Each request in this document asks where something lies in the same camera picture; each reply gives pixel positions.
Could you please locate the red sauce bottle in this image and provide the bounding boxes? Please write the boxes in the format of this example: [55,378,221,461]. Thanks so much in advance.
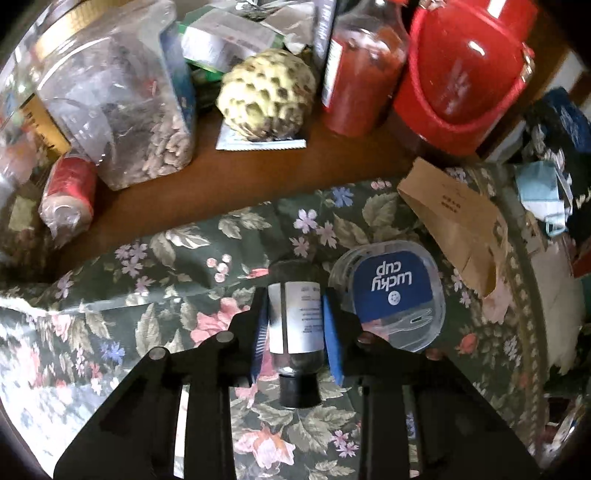
[321,0,411,136]

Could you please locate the blue face mask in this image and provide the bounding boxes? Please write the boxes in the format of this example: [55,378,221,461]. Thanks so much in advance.
[515,159,574,237]

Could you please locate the green and white packet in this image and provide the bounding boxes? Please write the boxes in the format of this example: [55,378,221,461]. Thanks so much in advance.
[178,7,287,73]

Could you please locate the small bottle with black cap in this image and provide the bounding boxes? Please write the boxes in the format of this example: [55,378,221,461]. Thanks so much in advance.
[268,261,324,409]

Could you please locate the floral tablecloth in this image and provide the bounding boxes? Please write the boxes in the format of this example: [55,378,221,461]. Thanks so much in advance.
[0,164,555,480]

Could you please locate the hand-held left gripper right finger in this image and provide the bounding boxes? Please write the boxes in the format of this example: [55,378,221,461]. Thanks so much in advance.
[322,293,541,480]

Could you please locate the brown paper bag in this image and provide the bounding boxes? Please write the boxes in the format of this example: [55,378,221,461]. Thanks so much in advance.
[397,158,509,298]

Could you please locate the white sachet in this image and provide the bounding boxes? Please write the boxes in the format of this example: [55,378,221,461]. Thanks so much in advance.
[215,122,308,151]

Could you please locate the clear plastic jar of nuts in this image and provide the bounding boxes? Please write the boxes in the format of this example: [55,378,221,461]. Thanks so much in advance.
[32,0,197,191]

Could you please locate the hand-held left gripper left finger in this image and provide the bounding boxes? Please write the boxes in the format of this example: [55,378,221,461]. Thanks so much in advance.
[53,286,269,480]

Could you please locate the silver foil packet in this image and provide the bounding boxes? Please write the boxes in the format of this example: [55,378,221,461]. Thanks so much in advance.
[268,0,324,54]

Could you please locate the clear lid with blue label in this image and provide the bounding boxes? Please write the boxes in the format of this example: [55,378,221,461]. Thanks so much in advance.
[329,240,446,354]

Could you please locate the custard apple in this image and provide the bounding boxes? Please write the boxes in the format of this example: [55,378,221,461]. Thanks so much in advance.
[217,48,317,141]

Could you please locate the red wrapped can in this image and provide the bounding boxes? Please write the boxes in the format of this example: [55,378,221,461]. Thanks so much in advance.
[39,154,98,238]

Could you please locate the red plastic jug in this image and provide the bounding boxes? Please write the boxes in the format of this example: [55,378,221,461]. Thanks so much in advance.
[392,0,539,155]

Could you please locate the cream cloth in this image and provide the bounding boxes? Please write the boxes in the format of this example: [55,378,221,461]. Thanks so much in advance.
[531,240,588,376]

